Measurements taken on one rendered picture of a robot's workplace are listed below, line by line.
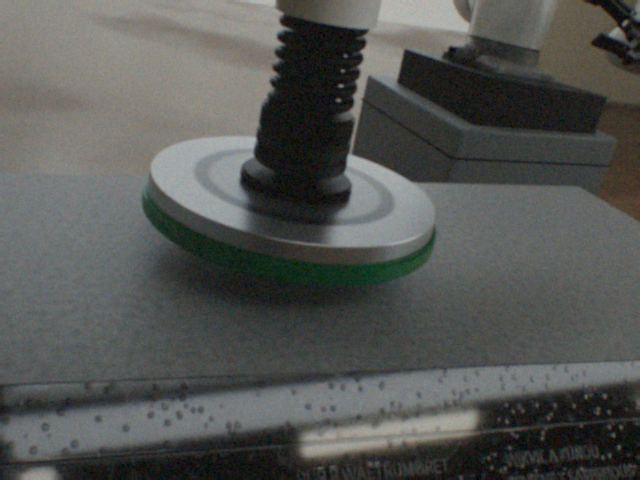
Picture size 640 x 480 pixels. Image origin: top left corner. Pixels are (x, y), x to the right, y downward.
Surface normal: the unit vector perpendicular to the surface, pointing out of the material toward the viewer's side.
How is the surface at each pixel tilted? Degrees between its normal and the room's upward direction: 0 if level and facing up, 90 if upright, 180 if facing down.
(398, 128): 90
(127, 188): 0
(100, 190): 0
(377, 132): 90
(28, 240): 0
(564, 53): 90
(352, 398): 45
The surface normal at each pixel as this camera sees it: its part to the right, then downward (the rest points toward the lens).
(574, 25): 0.38, 0.44
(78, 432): 0.34, -0.33
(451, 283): 0.18, -0.90
